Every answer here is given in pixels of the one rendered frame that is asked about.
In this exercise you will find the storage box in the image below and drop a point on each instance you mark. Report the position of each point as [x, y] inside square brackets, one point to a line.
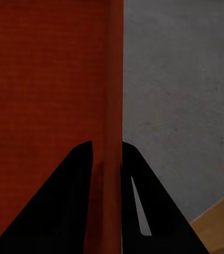
[61, 85]

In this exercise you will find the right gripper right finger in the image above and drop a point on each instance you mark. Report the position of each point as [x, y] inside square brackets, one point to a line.
[171, 232]

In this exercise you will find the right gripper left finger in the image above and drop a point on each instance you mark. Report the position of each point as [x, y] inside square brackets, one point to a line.
[54, 220]

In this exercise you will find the door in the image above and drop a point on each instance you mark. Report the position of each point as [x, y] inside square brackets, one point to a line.
[209, 227]

